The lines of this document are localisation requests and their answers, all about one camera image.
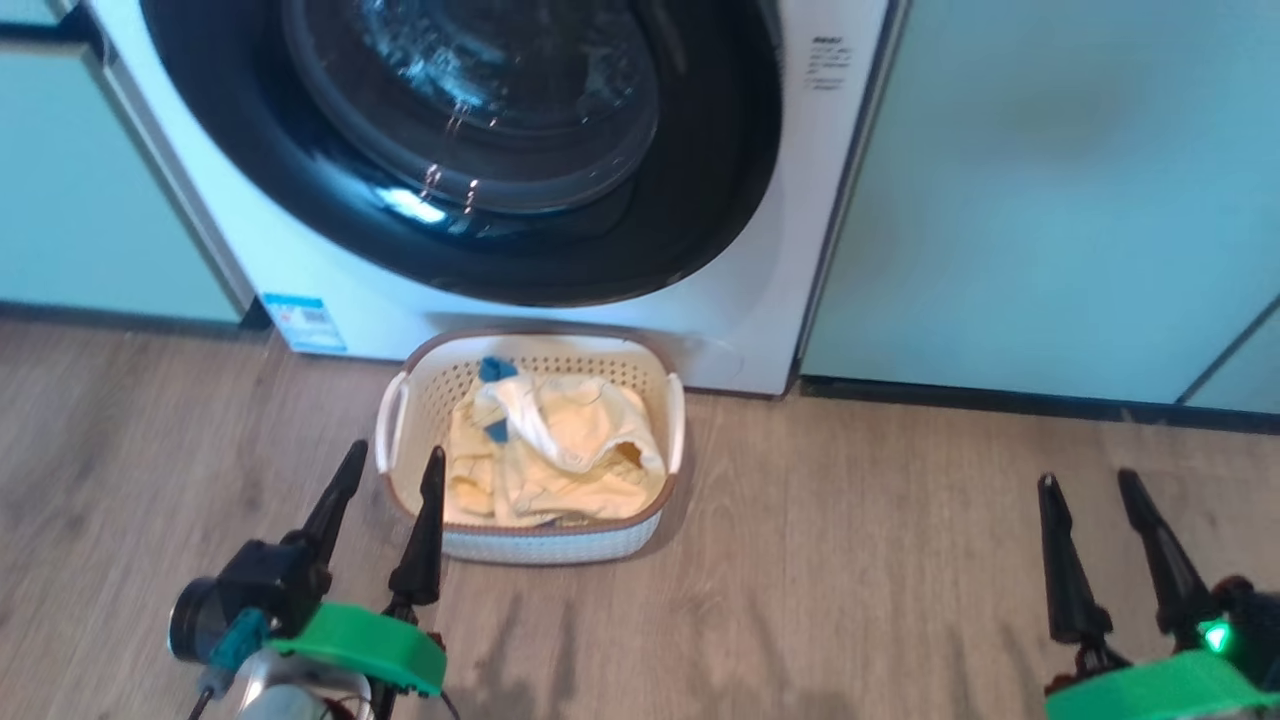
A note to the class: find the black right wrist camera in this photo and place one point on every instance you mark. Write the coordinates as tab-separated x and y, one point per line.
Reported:
1255	620

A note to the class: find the cream yellow garment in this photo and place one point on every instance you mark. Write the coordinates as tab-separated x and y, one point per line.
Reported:
580	440

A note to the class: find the white basket brown rim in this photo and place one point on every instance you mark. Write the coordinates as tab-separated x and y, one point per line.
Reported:
540	548

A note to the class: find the black glass washer door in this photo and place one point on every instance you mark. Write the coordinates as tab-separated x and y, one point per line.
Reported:
250	150

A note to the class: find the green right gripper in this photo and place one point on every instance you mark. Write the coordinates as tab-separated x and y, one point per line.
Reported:
1150	695

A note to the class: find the blue energy label sticker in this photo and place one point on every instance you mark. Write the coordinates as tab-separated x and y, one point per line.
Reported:
305	322

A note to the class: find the white front-load washing machine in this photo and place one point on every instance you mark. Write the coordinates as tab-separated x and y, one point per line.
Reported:
780	250

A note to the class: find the dark baseboard strip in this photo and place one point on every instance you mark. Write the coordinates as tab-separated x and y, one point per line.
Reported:
1000	400
100	318

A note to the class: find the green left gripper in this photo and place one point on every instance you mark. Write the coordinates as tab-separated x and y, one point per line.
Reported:
370	645

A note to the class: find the large pale green cabinet door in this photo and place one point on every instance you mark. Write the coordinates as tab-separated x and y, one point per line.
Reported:
1000	200

